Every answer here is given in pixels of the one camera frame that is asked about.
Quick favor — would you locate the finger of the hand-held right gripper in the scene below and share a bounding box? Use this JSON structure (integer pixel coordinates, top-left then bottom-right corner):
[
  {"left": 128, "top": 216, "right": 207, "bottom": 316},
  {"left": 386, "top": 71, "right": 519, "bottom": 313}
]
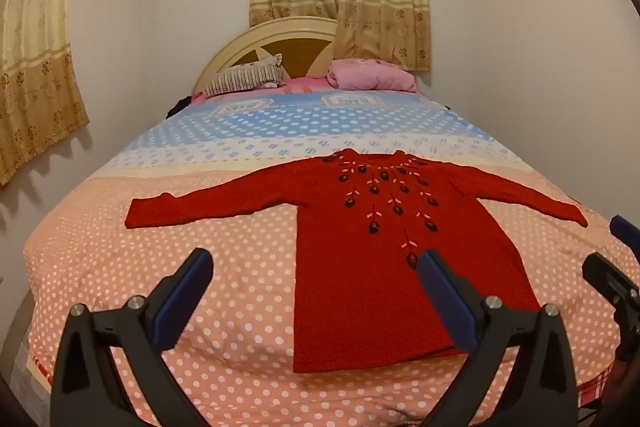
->
[
  {"left": 582, "top": 252, "right": 640, "bottom": 308},
  {"left": 610, "top": 215, "right": 640, "bottom": 259}
]

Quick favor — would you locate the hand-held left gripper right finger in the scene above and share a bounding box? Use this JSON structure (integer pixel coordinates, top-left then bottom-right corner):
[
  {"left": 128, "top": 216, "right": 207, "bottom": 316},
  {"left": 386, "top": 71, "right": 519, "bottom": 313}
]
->
[{"left": 417, "top": 249, "right": 581, "bottom": 427}]

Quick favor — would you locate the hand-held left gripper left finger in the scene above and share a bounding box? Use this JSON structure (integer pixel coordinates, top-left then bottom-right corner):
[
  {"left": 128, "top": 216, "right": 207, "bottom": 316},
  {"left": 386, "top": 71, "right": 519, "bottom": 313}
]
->
[{"left": 50, "top": 248, "right": 216, "bottom": 427}]

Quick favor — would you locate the red knitted sweater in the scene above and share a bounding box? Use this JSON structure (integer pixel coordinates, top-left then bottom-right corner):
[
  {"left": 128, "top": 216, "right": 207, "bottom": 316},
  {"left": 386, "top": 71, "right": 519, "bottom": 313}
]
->
[{"left": 125, "top": 148, "right": 589, "bottom": 374}]

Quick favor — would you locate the red checked cloth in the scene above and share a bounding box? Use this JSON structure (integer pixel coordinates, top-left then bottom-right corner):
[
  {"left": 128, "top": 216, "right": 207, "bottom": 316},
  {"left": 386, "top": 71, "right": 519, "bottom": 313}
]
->
[{"left": 575, "top": 364, "right": 613, "bottom": 410}]

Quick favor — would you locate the polka dot bed sheet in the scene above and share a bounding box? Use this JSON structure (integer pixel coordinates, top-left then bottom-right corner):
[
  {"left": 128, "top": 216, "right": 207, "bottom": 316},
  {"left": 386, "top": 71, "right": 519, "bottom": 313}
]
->
[{"left": 22, "top": 88, "right": 640, "bottom": 427}]

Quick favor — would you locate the dark cloth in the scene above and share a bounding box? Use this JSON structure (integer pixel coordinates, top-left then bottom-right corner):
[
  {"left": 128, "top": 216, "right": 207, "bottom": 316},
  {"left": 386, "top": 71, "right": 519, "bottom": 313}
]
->
[{"left": 167, "top": 94, "right": 203, "bottom": 118}]

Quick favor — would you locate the striped pillow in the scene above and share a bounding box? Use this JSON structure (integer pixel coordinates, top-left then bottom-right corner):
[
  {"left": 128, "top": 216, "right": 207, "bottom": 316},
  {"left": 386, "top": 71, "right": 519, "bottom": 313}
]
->
[{"left": 202, "top": 53, "right": 288, "bottom": 98}]

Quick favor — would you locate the pink pillow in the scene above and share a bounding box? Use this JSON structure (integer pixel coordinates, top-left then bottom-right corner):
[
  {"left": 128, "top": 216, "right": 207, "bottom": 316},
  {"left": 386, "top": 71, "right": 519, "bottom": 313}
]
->
[{"left": 326, "top": 58, "right": 417, "bottom": 92}]

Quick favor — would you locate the pink cloth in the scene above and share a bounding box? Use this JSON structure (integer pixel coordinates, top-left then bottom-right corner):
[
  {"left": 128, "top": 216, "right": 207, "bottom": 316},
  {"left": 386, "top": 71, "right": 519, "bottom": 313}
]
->
[{"left": 282, "top": 76, "right": 331, "bottom": 94}]

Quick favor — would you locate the cream wooden headboard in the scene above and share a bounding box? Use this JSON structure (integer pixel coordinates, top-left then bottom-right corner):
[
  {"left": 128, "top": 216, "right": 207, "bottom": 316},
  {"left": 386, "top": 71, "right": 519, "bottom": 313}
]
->
[{"left": 192, "top": 17, "right": 341, "bottom": 95}]

